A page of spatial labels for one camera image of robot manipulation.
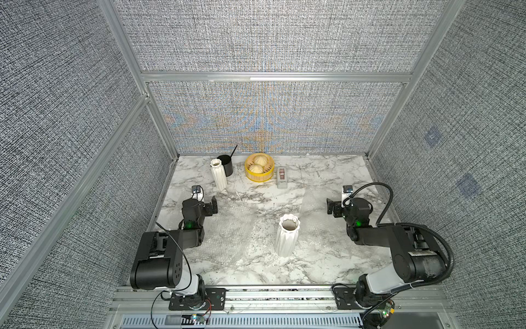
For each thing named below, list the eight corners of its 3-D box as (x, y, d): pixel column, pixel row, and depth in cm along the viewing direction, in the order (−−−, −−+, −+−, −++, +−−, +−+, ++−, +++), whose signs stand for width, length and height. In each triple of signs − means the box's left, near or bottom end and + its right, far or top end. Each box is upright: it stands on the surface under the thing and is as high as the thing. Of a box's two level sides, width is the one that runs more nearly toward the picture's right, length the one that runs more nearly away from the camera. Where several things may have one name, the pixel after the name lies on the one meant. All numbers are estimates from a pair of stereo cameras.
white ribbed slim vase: (215, 190, 106) (208, 168, 93) (217, 181, 110) (211, 158, 97) (226, 190, 106) (221, 168, 93) (227, 181, 110) (222, 158, 97)
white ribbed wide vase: (276, 258, 85) (280, 235, 67) (275, 240, 90) (278, 214, 71) (293, 258, 85) (301, 235, 67) (291, 240, 90) (298, 214, 71)
